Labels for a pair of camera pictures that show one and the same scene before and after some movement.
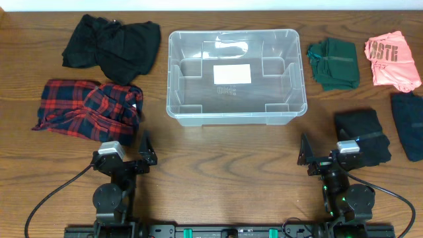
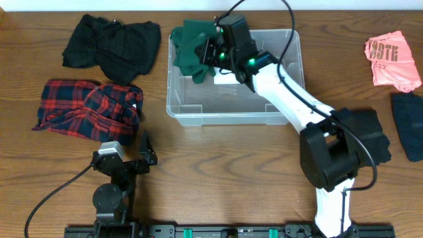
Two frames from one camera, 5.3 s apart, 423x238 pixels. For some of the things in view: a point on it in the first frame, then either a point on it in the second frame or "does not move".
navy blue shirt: [407, 110] does not move
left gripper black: [133, 165] does not move
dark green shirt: [334, 64] -> [184, 39]
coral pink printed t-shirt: [392, 61] does not move
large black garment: [121, 52] does not move
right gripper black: [320, 163] -> [208, 55]
